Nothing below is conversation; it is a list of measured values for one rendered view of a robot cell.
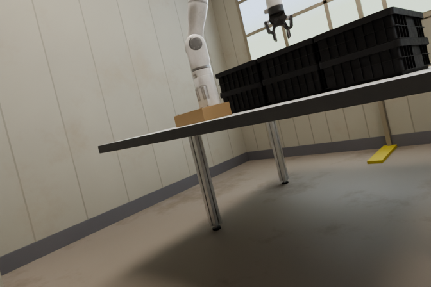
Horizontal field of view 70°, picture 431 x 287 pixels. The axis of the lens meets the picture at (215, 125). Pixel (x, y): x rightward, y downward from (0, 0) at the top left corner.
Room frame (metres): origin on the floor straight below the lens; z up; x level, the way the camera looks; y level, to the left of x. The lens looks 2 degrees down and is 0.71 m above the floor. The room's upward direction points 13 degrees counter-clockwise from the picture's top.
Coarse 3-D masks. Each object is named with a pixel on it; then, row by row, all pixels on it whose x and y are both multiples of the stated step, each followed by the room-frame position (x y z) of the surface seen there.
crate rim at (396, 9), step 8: (392, 8) 1.03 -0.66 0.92; (400, 8) 1.08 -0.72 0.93; (368, 16) 1.08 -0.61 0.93; (376, 16) 1.06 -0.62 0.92; (384, 16) 1.04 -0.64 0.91; (416, 16) 1.21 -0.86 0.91; (344, 24) 1.14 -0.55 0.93; (352, 24) 1.12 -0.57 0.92; (360, 24) 1.10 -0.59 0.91; (328, 32) 1.19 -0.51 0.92; (336, 32) 1.17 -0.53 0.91
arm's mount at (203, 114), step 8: (216, 104) 1.36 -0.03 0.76; (224, 104) 1.40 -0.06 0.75; (192, 112) 1.33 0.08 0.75; (200, 112) 1.30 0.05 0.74; (208, 112) 1.31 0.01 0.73; (216, 112) 1.35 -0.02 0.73; (224, 112) 1.39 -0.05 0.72; (176, 120) 1.40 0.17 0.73; (184, 120) 1.37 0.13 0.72; (192, 120) 1.33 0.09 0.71; (200, 120) 1.30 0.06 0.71
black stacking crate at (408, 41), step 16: (368, 48) 1.10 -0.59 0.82; (384, 48) 1.06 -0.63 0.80; (400, 48) 1.06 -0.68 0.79; (416, 48) 1.18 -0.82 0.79; (320, 64) 1.24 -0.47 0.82; (336, 64) 1.19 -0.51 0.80; (352, 64) 1.16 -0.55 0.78; (368, 64) 1.12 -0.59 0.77; (384, 64) 1.08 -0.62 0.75; (400, 64) 1.04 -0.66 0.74; (416, 64) 1.13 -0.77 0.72; (336, 80) 1.21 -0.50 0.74; (352, 80) 1.17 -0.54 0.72; (368, 80) 1.13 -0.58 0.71
